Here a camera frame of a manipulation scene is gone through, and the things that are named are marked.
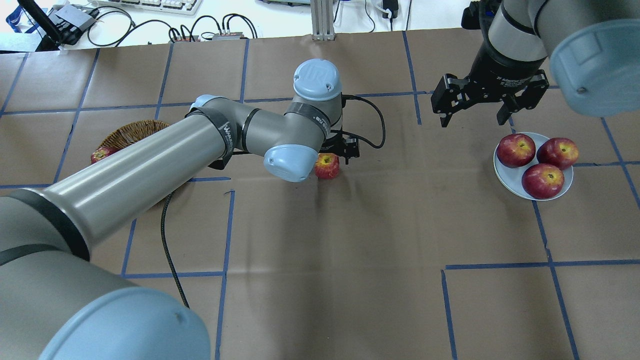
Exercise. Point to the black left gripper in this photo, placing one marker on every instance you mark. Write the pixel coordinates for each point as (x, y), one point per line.
(334, 145)

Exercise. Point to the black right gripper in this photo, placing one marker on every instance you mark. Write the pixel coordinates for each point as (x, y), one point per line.
(505, 69)

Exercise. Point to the yellow-red apple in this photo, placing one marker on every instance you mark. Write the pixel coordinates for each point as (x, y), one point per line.
(327, 166)

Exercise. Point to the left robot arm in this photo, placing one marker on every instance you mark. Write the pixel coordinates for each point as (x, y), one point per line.
(56, 305)

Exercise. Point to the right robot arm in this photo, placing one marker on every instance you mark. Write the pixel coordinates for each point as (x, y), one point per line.
(589, 47)

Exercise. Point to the red apple on plate back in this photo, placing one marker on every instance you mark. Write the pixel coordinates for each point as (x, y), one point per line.
(516, 150)

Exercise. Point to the red apple on plate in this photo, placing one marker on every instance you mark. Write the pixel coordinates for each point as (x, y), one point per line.
(516, 150)
(561, 152)
(543, 181)

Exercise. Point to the light blue plate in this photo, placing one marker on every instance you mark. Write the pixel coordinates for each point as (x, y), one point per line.
(511, 177)

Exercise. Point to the red apple on plate left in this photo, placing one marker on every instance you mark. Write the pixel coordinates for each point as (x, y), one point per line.
(561, 152)

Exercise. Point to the red apple on plate front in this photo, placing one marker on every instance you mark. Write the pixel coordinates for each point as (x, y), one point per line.
(543, 181)

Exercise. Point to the wicker basket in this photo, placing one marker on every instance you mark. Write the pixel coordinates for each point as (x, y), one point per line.
(133, 132)

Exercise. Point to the dark red apple in basket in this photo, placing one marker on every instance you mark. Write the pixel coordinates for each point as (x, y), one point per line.
(101, 153)

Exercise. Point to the white keyboard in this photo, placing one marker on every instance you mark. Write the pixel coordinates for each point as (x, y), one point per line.
(179, 7)

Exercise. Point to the aluminium frame post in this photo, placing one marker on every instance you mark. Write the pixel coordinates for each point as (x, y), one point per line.
(322, 23)

